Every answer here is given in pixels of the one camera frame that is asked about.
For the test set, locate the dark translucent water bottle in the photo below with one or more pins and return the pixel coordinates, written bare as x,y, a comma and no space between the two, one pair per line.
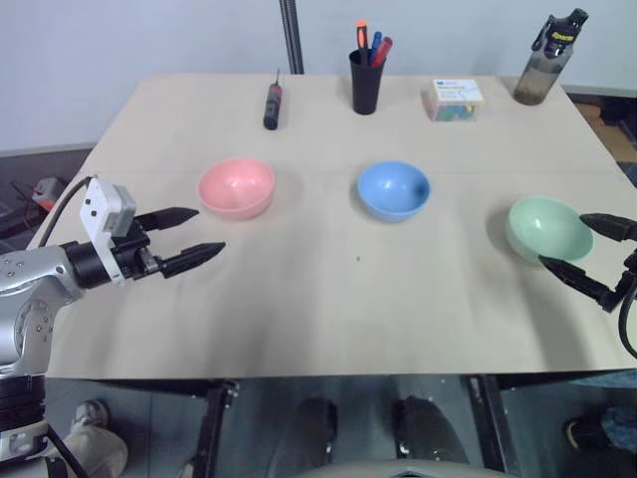
540,70

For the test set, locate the black pen cup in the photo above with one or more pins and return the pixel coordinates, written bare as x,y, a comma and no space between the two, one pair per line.
367,87

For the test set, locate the grey shoe with khaki trouser leg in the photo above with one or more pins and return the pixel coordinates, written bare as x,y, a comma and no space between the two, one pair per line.
94,448

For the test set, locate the dark clutter on floor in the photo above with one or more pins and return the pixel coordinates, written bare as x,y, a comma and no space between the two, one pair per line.
614,124

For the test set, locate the black table leg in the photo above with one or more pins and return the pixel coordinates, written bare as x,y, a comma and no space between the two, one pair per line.
211,428
490,423

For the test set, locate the clear box with coloured clips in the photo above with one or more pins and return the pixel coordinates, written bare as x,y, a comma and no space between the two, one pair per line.
453,99

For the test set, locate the blue plastic bowl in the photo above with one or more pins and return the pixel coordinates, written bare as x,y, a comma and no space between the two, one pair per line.
393,191

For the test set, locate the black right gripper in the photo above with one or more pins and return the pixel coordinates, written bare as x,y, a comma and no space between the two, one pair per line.
631,271

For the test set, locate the red marker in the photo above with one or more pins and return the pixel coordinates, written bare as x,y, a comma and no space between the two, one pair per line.
383,50

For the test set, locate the black screwdriver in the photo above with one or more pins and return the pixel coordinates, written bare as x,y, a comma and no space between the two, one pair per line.
272,107

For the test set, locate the grey robot body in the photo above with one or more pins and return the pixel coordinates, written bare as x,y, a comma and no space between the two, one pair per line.
393,470

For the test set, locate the red grey device on floor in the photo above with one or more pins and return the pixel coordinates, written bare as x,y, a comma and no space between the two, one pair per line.
47,191

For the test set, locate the grey metal pole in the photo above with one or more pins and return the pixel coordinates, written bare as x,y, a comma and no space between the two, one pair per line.
292,35

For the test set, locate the blue marker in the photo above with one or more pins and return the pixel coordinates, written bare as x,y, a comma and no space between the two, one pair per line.
375,45

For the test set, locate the green plastic bowl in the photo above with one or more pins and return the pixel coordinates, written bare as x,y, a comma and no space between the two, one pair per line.
545,226

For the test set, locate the pink plastic bowl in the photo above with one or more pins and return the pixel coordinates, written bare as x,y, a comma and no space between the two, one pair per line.
236,186

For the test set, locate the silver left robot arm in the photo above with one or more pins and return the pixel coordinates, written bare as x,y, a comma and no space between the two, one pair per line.
30,271

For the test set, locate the black shoe with blue jeans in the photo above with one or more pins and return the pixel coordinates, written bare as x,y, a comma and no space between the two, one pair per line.
597,433

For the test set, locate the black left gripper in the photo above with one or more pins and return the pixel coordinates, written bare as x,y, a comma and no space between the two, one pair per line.
133,254

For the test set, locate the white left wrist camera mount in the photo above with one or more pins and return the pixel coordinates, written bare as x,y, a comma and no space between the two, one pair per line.
102,206

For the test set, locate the orange black marker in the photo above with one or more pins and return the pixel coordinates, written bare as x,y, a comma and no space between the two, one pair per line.
362,40

